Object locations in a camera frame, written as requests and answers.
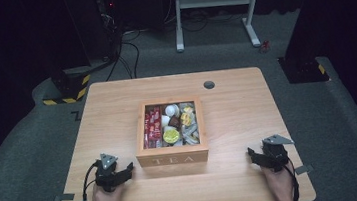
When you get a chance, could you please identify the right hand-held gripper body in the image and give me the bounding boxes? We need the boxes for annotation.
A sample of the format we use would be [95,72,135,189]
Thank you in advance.
[260,132,298,175]

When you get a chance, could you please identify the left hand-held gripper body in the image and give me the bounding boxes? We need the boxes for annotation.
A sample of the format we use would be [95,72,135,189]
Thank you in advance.
[92,151,127,195]

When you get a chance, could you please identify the wooden tea box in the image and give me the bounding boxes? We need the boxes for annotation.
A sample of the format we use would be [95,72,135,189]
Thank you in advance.
[129,94,211,169]

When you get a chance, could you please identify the yellow-lid small cup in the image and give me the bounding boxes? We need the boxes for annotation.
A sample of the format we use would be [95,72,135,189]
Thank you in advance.
[161,127,182,146]

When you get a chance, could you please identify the person's right hand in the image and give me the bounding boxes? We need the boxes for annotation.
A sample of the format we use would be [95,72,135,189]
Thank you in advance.
[261,162,298,201]

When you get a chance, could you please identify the pile of red packets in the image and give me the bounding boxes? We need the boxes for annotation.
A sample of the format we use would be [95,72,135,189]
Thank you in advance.
[140,104,166,150]

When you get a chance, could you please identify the brown capsule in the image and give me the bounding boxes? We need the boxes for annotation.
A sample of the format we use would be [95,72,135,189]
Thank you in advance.
[167,114,182,131]

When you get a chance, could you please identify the pile of grey packets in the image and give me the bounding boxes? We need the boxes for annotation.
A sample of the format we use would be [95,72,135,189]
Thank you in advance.
[180,121,201,146]

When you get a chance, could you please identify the black floor tape mark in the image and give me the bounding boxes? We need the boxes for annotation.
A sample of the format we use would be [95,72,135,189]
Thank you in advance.
[70,110,83,123]

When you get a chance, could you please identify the yellow and white packets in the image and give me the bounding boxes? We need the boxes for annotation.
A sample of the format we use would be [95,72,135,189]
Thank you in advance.
[179,104,197,128]

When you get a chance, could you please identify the black base with yellow stripe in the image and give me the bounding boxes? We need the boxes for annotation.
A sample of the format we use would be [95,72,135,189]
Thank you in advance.
[277,52,330,87]

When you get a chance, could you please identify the black yellow striped stand base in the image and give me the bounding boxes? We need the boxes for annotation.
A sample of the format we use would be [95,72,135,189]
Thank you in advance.
[40,67,94,108]

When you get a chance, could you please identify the small red floor item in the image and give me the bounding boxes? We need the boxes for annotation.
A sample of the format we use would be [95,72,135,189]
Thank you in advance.
[258,40,272,55]

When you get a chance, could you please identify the dark equipment rack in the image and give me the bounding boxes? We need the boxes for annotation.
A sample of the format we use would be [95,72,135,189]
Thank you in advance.
[95,0,124,61]

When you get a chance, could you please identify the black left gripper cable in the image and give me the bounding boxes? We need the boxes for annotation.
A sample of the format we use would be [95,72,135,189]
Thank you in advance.
[79,160,106,201]

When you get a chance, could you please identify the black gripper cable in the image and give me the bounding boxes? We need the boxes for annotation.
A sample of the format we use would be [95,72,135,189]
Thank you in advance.
[282,154,303,201]
[79,160,106,201]

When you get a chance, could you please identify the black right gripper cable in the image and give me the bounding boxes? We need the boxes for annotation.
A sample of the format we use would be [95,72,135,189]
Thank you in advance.
[282,154,303,201]

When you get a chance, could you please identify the black floor cables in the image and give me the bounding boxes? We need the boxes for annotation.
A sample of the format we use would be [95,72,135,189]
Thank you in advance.
[100,30,147,83]

